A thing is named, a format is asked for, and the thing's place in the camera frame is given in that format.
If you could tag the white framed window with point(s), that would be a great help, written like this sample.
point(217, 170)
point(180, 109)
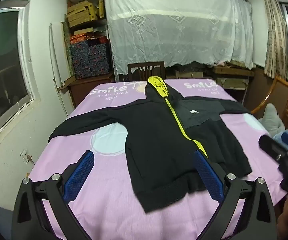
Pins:
point(1, 67)

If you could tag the black hoodie jacket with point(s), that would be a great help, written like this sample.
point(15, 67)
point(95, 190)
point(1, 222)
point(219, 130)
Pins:
point(159, 142)

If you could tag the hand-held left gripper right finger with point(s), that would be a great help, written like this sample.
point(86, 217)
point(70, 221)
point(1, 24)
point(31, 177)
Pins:
point(208, 175)

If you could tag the beige checked curtain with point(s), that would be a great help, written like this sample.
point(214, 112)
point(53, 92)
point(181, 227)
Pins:
point(273, 30)

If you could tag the blue towel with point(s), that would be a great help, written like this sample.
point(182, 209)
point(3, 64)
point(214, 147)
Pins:
point(282, 136)

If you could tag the white board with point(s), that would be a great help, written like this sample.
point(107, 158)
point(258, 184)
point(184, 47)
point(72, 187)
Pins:
point(60, 52)

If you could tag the stack of yellow woven boxes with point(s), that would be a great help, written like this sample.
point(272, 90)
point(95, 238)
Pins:
point(80, 13)

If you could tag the stack of blue patterned boxes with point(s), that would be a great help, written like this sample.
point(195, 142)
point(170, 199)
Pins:
point(89, 60)

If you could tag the pink printed blanket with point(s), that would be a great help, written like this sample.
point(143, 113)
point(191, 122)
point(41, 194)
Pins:
point(104, 205)

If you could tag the wooden bench shelf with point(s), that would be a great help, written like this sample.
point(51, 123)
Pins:
point(233, 71)

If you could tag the dark wooden chair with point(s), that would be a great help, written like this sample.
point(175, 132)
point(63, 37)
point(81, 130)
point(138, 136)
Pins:
point(146, 64)

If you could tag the green patterned panel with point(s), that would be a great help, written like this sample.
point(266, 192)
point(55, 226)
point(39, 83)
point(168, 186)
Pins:
point(67, 50)

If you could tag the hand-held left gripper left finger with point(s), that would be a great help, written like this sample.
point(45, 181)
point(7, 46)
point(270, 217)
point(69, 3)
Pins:
point(80, 175)

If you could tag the brown wooden cabinet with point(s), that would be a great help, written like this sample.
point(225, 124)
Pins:
point(89, 90)

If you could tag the wall socket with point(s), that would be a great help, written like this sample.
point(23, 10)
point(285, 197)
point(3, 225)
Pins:
point(25, 155)

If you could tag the stack of orange boxes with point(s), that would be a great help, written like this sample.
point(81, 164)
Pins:
point(84, 38)

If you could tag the white lace cloth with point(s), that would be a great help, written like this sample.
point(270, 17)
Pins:
point(171, 30)

